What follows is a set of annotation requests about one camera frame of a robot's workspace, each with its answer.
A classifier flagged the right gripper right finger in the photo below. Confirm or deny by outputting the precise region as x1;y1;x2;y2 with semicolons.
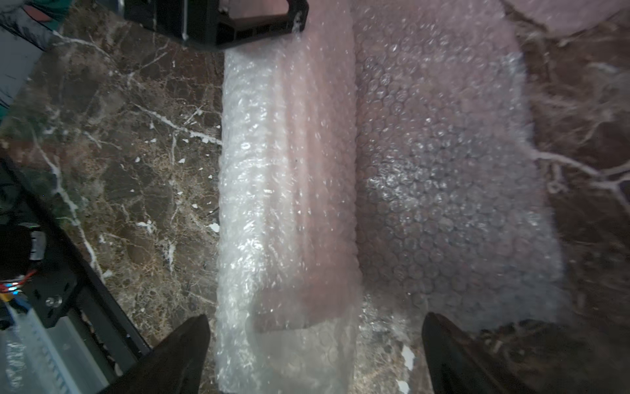
422;312;534;394

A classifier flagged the black front mounting rail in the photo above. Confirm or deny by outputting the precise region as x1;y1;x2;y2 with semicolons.
1;154;150;381

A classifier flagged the white slotted cable duct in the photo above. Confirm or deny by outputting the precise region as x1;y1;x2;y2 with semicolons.
1;308;116;393

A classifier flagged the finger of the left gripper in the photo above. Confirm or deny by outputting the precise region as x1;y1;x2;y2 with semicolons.
98;0;309;49

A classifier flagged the crumpled bubble wrap pile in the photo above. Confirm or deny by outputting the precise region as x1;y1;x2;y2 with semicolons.
506;0;629;36

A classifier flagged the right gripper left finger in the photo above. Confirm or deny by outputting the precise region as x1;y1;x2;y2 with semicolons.
102;315;211;394

